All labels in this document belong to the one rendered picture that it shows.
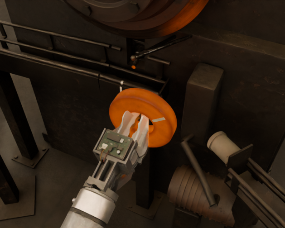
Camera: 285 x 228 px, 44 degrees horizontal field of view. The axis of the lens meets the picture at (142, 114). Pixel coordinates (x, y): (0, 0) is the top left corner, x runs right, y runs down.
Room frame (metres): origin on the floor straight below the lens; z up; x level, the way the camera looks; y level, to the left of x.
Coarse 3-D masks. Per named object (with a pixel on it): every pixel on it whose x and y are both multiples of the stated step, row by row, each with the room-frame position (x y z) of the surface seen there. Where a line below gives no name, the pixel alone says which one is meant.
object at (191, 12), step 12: (192, 0) 0.68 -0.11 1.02; (204, 0) 0.67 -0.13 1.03; (180, 12) 0.69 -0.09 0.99; (192, 12) 0.68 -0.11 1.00; (96, 24) 0.78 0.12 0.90; (168, 24) 0.70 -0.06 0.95; (180, 24) 0.69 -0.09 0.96; (132, 36) 0.74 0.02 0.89; (144, 36) 0.73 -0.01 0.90; (156, 36) 0.71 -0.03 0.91
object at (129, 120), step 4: (128, 112) 0.49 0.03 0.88; (124, 116) 0.48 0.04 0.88; (128, 116) 0.49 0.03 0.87; (132, 116) 0.50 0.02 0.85; (136, 116) 0.50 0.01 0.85; (140, 116) 0.51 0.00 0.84; (124, 120) 0.48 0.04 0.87; (128, 120) 0.49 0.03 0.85; (132, 120) 0.50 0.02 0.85; (136, 120) 0.50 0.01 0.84; (124, 124) 0.47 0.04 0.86; (128, 124) 0.49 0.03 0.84; (132, 124) 0.49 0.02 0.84; (120, 128) 0.46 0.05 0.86; (124, 128) 0.47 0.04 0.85; (128, 128) 0.48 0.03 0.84; (116, 132) 0.47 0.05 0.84; (120, 132) 0.46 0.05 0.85; (124, 132) 0.47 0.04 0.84; (128, 132) 0.47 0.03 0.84; (128, 136) 0.46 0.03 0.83
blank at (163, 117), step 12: (120, 96) 0.53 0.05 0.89; (132, 96) 0.52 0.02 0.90; (144, 96) 0.51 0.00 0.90; (156, 96) 0.52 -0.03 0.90; (120, 108) 0.52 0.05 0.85; (132, 108) 0.51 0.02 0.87; (144, 108) 0.50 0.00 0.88; (156, 108) 0.49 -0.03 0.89; (168, 108) 0.50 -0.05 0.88; (120, 120) 0.52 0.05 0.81; (156, 120) 0.49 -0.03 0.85; (168, 120) 0.48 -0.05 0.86; (132, 132) 0.51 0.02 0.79; (156, 132) 0.49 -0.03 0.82; (168, 132) 0.48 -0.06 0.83; (156, 144) 0.49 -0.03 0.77
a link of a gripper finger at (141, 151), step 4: (148, 132) 0.47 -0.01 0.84; (148, 136) 0.46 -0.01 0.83; (144, 140) 0.45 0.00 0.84; (148, 140) 0.45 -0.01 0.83; (144, 144) 0.44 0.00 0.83; (148, 144) 0.45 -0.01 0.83; (136, 148) 0.43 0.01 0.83; (140, 148) 0.43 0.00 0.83; (144, 148) 0.43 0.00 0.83; (136, 152) 0.43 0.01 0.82; (140, 152) 0.42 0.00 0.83; (144, 152) 0.42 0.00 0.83; (140, 156) 0.41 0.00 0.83; (144, 156) 0.42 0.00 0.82; (140, 160) 0.41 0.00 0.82; (140, 164) 0.41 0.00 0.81
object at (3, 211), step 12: (0, 156) 0.80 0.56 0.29; (0, 168) 0.75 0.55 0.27; (0, 180) 0.74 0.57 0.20; (12, 180) 0.79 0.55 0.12; (24, 180) 0.85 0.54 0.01; (0, 192) 0.73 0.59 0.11; (12, 192) 0.74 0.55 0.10; (24, 192) 0.79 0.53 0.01; (0, 204) 0.73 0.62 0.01; (12, 204) 0.73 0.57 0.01; (24, 204) 0.73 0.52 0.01; (0, 216) 0.68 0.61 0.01; (12, 216) 0.68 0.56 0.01; (24, 216) 0.68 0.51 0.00
